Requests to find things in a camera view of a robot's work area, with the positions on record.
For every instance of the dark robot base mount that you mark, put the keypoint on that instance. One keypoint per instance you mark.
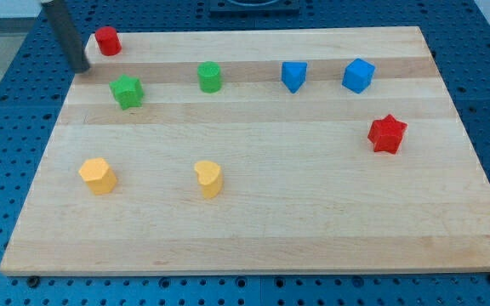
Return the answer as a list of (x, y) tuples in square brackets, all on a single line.
[(225, 7)]

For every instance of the blue triangular prism block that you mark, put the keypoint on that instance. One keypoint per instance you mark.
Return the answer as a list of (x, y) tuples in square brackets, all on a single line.
[(293, 75)]

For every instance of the wooden board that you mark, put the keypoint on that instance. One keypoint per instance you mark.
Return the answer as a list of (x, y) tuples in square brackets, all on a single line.
[(303, 192)]

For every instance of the yellow heart block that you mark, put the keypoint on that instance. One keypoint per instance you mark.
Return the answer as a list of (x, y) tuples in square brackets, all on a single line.
[(209, 177)]

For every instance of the red star block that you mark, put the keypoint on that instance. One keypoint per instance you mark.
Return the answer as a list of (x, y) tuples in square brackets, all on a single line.
[(386, 134)]

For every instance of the green star block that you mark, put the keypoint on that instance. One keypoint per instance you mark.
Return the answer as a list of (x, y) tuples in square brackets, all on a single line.
[(127, 91)]

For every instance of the green cylinder block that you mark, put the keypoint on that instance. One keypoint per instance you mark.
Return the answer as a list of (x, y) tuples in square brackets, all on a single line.
[(209, 77)]

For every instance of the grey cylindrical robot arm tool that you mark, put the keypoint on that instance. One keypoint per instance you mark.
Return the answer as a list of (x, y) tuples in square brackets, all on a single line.
[(66, 34)]

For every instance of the yellow hexagon block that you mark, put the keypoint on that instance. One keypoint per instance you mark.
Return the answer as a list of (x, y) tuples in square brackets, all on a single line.
[(97, 174)]

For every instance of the blue cube block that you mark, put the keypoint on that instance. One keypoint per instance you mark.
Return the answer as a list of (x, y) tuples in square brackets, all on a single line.
[(358, 75)]

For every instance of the red cylinder block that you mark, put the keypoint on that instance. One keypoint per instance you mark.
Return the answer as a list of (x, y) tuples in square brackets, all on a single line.
[(108, 40)]

